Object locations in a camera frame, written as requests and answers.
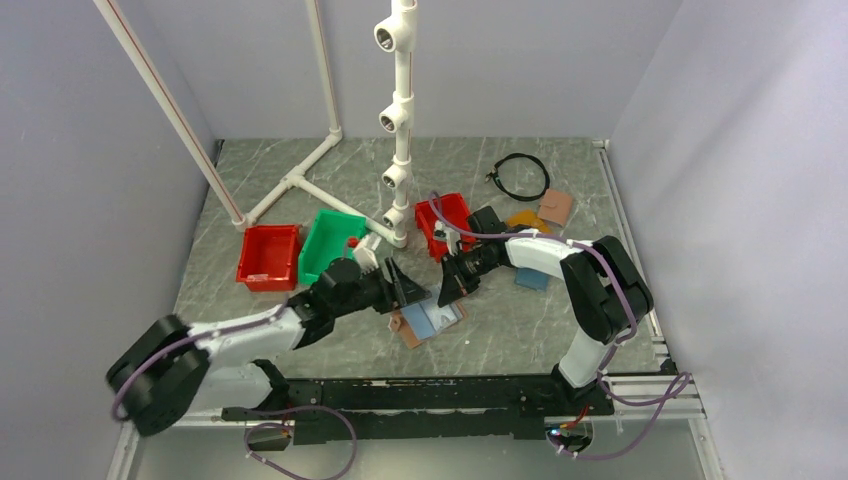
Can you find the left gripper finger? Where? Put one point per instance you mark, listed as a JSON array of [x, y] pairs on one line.
[[390, 273], [406, 291]]

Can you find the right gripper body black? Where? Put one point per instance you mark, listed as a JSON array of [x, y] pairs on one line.
[[469, 267]]

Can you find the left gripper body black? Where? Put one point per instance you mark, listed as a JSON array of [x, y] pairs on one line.
[[372, 291]]

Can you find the brown card holder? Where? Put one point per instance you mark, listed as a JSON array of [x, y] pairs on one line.
[[398, 326]]

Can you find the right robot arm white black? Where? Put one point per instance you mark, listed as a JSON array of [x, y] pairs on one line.
[[608, 295]]

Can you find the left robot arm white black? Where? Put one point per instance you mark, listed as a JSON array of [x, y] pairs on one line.
[[175, 368]]

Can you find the blue card holder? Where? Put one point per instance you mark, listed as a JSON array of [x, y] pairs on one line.
[[531, 279]]

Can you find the orange card holder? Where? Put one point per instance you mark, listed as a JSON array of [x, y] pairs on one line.
[[529, 219]]

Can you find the pink card holder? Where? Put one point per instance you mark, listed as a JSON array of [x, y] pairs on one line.
[[555, 207]]

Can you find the green bin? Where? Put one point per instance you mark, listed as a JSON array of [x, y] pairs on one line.
[[326, 241]]

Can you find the red bin left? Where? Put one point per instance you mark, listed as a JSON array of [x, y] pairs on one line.
[[269, 258]]

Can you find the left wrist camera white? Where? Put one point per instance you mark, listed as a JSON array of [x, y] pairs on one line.
[[363, 251]]

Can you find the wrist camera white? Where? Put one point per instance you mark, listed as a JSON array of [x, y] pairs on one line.
[[363, 251], [448, 235]]

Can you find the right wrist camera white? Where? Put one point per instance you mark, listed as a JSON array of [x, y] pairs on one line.
[[448, 235]]

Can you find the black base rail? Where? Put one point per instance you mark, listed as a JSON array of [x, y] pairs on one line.
[[519, 406]]

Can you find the white pvc pipe frame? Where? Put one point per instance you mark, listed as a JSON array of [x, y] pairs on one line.
[[294, 179]]

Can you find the white pvc fitting post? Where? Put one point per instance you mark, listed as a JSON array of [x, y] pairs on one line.
[[397, 35]]

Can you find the aluminium frame rail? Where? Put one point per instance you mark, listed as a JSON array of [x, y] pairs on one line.
[[635, 398]]

